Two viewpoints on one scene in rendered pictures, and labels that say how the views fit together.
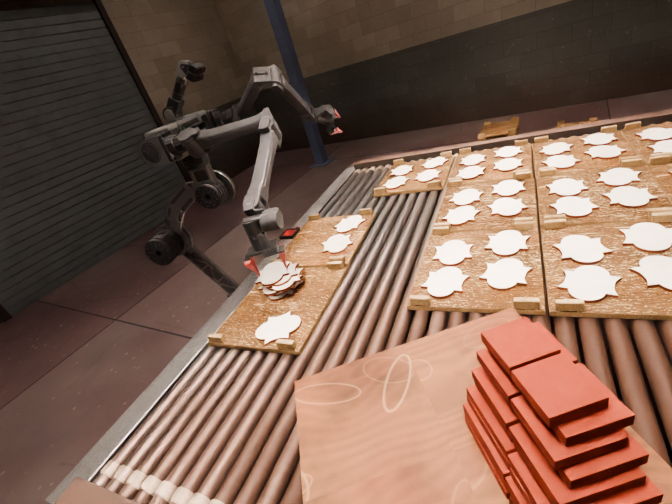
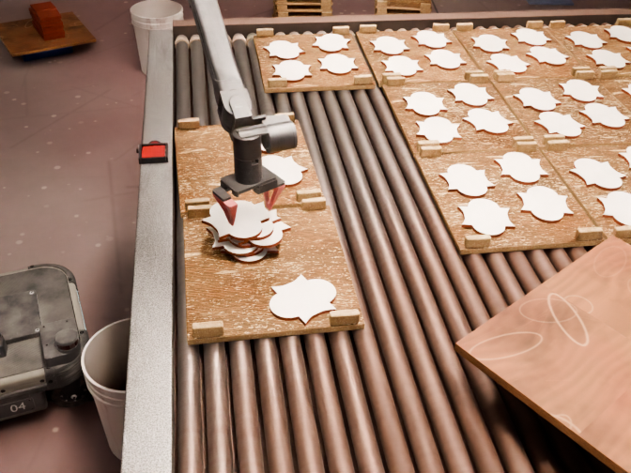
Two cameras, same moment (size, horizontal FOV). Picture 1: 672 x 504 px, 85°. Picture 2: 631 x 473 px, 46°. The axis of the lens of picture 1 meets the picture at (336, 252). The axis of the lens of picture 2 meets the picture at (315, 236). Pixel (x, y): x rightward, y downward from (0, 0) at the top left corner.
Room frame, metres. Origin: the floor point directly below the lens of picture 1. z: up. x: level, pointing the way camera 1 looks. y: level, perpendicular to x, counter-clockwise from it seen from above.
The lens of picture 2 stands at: (0.07, 0.97, 1.97)
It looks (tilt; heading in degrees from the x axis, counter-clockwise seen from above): 38 degrees down; 318
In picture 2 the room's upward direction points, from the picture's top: 2 degrees clockwise
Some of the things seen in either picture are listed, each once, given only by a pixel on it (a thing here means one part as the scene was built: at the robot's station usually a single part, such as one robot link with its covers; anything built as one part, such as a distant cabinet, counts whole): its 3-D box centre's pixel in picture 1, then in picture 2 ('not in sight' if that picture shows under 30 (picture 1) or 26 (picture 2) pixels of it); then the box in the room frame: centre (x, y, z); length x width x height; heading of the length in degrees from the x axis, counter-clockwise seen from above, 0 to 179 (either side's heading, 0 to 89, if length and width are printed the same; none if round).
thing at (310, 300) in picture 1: (282, 304); (266, 267); (1.06, 0.23, 0.93); 0.41 x 0.35 x 0.02; 149
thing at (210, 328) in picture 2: (216, 338); (207, 328); (0.96, 0.45, 0.95); 0.06 x 0.02 x 0.03; 59
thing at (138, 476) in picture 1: (307, 257); (224, 193); (1.38, 0.12, 0.90); 1.95 x 0.05 x 0.05; 148
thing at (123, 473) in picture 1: (297, 257); (205, 194); (1.40, 0.16, 0.90); 1.95 x 0.05 x 0.05; 148
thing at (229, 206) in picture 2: (258, 263); (235, 204); (1.12, 0.26, 1.07); 0.07 x 0.07 x 0.09; 88
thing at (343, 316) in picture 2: (286, 344); (344, 317); (0.82, 0.22, 0.95); 0.06 x 0.02 x 0.03; 59
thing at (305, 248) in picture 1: (325, 239); (244, 163); (1.42, 0.03, 0.93); 0.41 x 0.35 x 0.02; 151
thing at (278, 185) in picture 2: (277, 257); (263, 192); (1.12, 0.19, 1.07); 0.07 x 0.07 x 0.09; 88
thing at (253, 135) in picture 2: (254, 225); (250, 143); (1.12, 0.22, 1.21); 0.07 x 0.06 x 0.07; 73
